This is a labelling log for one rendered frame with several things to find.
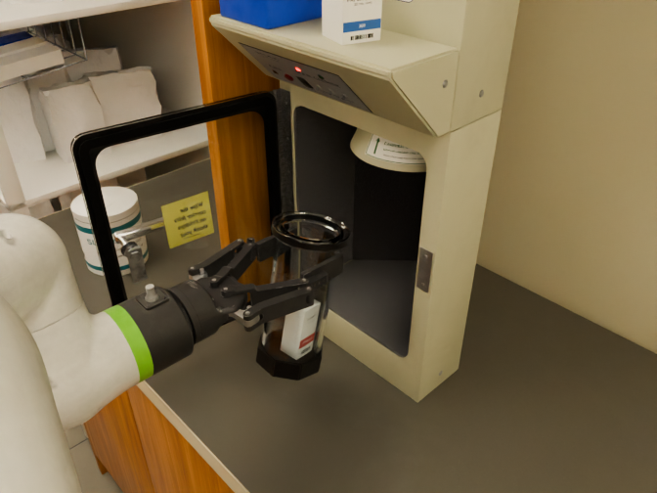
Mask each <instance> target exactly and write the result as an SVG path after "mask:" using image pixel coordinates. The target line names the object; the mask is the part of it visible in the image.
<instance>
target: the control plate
mask: <svg viewBox="0 0 657 493"><path fill-rule="evenodd" d="M239 44H240V45H241V46H242V47H243V48H244V49H245V50H246V51H247V52H248V53H249V54H250V55H251V56H252V57H253V58H254V59H256V60H257V61H258V62H259V63H260V64H261V65H262V66H263V67H264V68H265V69H266V70H268V71H269V72H271V73H272V74H273V75H274V76H275V77H276V78H278V79H281V80H283V81H286V82H289V83H292V84H294V85H297V86H300V87H303V88H305V89H308V90H311V91H314V92H316V93H319V94H322V95H324V96H327V97H330V98H333V99H335V100H337V101H340V102H343V103H345V104H348V105H351V106H353V107H356V108H359V109H362V110H364V111H367V112H372V111H371V110H370V109H369V108H368V107H367V106H366V105H365V104H364V103H363V101H362V100H361V99H360V98H359V97H358V96H357V95H356V94H355V93H354V92H353V91H352V89H351V88H350V87H349V86H348V85H347V84H346V83H345V82H344V81H343V80H342V79H341V77H340V76H339V75H337V74H334V73H331V72H327V71H324V70H321V69H318V68H315V67H310V66H307V65H304V64H301V63H299V62H296V61H293V60H290V59H287V58H284V57H281V56H278V55H275V54H272V53H269V52H266V51H263V50H260V49H257V48H254V47H251V46H248V45H245V44H242V43H239ZM295 67H298V68H300V69H301V70H302V71H298V70H296V68H295ZM272 69H273V70H275V71H276V72H277V73H278V74H276V73H274V72H273V71H272ZM285 73H286V74H288V75H290V76H291V77H292V78H293V81H290V80H288V79H286V78H285ZM318 74H319V75H321V76H322V77H323V78H324V79H325V80H323V79H321V78H320V77H319V76H318ZM296 76H298V77H301V78H304V79H305V80H306V81H307V82H308V83H309V84H310V85H311V86H312V87H313V88H314V89H312V88H309V87H306V86H305V85H304V84H303V83H302V82H301V81H300V80H299V79H298V78H297V77H296ZM316 85H319V86H320V87H321V88H322V89H319V91H318V90H316ZM329 90H331V91H333V92H334V94H331V95H330V94H329ZM341 94H343V95H345V96H347V97H348V99H346V98H345V100H342V99H341V98H342V97H343V96H342V95H341ZM372 113H373V112H372Z"/></svg>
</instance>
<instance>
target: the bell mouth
mask: <svg viewBox="0 0 657 493"><path fill-rule="evenodd" d="M350 148H351V150H352V152H353V153H354V154H355V155H356V156H357V157H358V158H360V159H361V160H363V161H364V162H367V163H369V164H371V165H374V166H377V167H380V168H384V169H388V170H394V171H402V172H426V163H425V160H424V158H423V156H422V155H421V154H420V153H419V152H417V151H415V150H412V149H409V148H407V147H404V146H402V145H399V144H397V143H394V142H392V141H389V140H387V139H384V138H382V137H379V136H377V135H374V134H372V133H370V132H367V131H365V130H362V129H360V128H357V130H356V132H355V134H354V136H353V138H352V140H351V142H350Z"/></svg>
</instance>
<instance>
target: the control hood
mask: <svg viewBox="0 0 657 493"><path fill-rule="evenodd" d="M209 21H210V22H211V25H212V26H213V27H214V28H215V29H217V30H218V31H219V32H220V33H221V34H222V35H223V36H224V37H225V38H226V39H227V40H229V41H230V42H231V43H232V44H233V45H234V46H235V47H236V48H237V49H238V50H239V51H241V52H242V53H243V54H244V55H245V56H246V57H247V58H248V59H249V60H250V61H251V62H253V63H254V64H255V65H256V66H257V67H258V68H259V69H260V70H261V71H263V72H264V73H265V74H266V75H268V76H271V77H274V78H276V77H275V76H274V75H273V74H272V73H271V72H269V71H268V70H266V69H265V68H264V67H263V66H262V65H261V64H260V63H259V62H258V61H257V60H256V59H254V58H253V57H252V56H251V55H250V54H249V53H248V52H247V51H246V50H245V49H244V48H243V47H242V46H241V45H240V44H239V43H242V44H245V45H248V46H251V47H254V48H257V49H260V50H263V51H266V52H269V53H272V54H275V55H278V56H281V57H284V58H287V59H290V60H293V61H296V62H299V63H301V64H304V65H307V66H310V67H315V68H318V69H321V70H324V71H327V72H331V73H334V74H337V75H339V76H340V77H341V79H342V80H343V81H344V82H345V83H346V84H347V85H348V86H349V87H350V88H351V89H352V91H353V92H354V93H355V94H356V95H357V96H358V97H359V98H360V99H361V100H362V101H363V103H364V104H365V105H366V106H367V107H368V108H369V109H370V110H371V111H372V112H373V113H372V112H368V113H371V114H374V115H377V116H379V117H382V118H385V119H387V120H390V121H393V122H396V123H398V124H401V125H404V126H406V127H409V128H412V129H414V130H416V131H419V132H422V133H424V134H427V135H430V136H433V137H440V136H442V135H444V134H446V133H447V132H449V131H450V123H451V115H452V107H453V99H454V91H455V83H456V74H457V66H458V58H459V50H457V48H456V47H452V46H447V45H443V44H439V43H435V42H431V41H427V40H423V39H419V38H415V37H411V36H408V35H404V34H400V33H396V32H392V31H388V30H384V29H382V30H381V31H380V40H376V41H370V42H363V43H356V44H349V45H340V44H338V43H336V42H334V41H332V40H330V39H329V38H327V37H325V36H323V35H322V18H319V19H314V20H310V21H306V22H299V23H294V24H290V25H285V26H281V27H276V28H272V29H265V28H262V27H258V26H255V25H252V24H248V23H245V22H239V21H236V20H232V19H229V18H225V17H222V16H221V14H216V15H211V17H210V18H209ZM276 79H278V78H276ZM279 80H281V79H279ZM282 81H283V80H282ZM284 82H286V81H284ZM286 83H289V82H286ZM289 84H292V83H289ZM292 85H294V84H292ZM294 86H297V85H294ZM297 87H300V86H297ZM300 88H303V87H300ZM303 89H305V88H303ZM305 90H308V89H305ZM308 91H311V90H308ZM311 92H313V93H316V92H314V91H311ZM316 94H319V93H316ZM319 95H322V94H319ZM322 96H324V95H322ZM324 97H327V96H324ZM327 98H329V97H327ZM330 99H332V100H334V99H333V98H330ZM335 101H337V100H335ZM337 102H340V101H337ZM340 103H342V104H345V103H343V102H340ZM345 105H348V104H345ZM348 106H350V107H353V106H351V105H348ZM353 108H356V107H353ZM356 109H359V108H356ZM359 110H361V111H364V110H362V109H359ZM364 112H367V111H364Z"/></svg>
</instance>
